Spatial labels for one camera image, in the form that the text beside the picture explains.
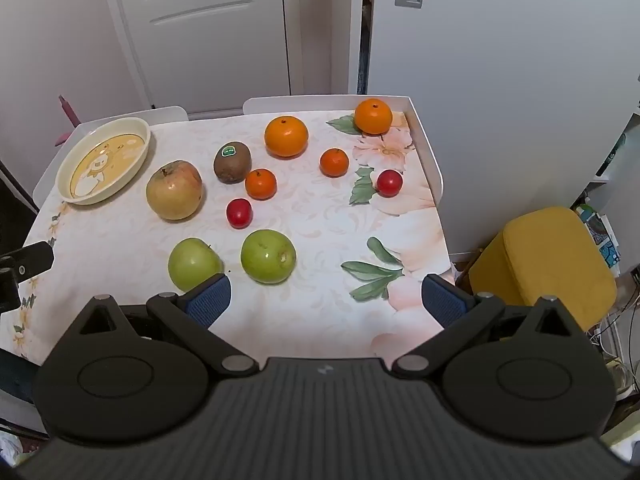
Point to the green apple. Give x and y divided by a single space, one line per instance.
268 256
192 262

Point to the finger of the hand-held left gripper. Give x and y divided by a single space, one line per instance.
7 292
32 259

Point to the yellow-red apple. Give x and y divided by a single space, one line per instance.
174 191

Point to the floral tablecloth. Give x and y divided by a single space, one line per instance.
310 240

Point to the yellow stool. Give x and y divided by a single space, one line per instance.
550 260

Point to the white panel door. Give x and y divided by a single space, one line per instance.
210 35

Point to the large orange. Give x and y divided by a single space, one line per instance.
286 136

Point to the dark furniture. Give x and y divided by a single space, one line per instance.
15 185

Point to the small tangerine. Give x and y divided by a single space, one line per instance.
334 162
261 184

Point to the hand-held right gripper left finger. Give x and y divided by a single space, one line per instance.
212 299

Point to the small red fruit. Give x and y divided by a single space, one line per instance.
239 213
389 183

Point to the white sliding door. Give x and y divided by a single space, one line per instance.
500 110

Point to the teal patterned box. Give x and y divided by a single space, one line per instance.
607 247

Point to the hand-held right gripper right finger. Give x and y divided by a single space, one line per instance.
442 301

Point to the cream oval cartoon bowl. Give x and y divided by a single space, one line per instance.
100 170

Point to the medium orange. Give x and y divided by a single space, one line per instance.
373 116

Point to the brown kiwi with green sticker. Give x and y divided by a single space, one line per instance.
232 166

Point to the white table with raised rim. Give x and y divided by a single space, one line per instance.
426 150

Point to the pink plastic stick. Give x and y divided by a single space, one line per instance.
67 110

